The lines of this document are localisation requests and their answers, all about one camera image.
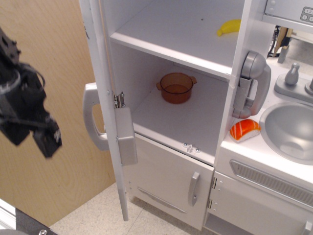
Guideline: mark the grey toy faucet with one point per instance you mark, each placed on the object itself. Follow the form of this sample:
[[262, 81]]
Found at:
[[294, 86]]

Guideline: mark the wooden sticks in background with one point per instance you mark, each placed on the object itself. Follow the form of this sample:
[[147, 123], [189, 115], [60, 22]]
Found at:
[[279, 46]]

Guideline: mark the yellow toy banana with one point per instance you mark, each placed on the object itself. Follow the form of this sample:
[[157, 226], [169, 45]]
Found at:
[[229, 27]]

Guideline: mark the salmon sushi toy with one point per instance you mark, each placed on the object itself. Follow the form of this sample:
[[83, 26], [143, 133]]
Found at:
[[244, 130]]

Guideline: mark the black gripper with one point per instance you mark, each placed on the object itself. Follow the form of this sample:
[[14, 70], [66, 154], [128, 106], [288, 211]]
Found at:
[[22, 109]]

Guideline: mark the white toy fridge cabinet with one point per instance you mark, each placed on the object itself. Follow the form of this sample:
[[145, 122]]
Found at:
[[185, 67]]

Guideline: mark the white toy oven unit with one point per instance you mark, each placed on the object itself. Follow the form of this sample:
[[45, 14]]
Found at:
[[257, 192]]

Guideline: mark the black metal frame corner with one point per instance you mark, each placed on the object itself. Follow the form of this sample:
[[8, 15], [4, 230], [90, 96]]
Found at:
[[15, 222]]

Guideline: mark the orange transparent toy pot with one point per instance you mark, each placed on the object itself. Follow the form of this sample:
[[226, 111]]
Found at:
[[176, 87]]

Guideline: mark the white toy fridge door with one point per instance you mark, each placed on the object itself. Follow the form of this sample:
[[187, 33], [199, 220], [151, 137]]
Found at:
[[107, 119]]

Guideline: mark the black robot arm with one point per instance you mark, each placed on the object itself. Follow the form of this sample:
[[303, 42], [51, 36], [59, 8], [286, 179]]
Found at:
[[9, 53]]

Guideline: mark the grey toy telephone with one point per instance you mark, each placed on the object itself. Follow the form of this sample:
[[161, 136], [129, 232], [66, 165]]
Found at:
[[253, 86]]

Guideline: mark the grey toy sink basin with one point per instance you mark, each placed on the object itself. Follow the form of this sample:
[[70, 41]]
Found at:
[[287, 128]]

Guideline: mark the grey toy microwave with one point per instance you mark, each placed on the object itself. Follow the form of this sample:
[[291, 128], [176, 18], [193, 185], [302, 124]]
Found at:
[[295, 14]]

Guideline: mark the white lower freezer door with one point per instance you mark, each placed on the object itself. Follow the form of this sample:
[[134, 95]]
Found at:
[[170, 181]]

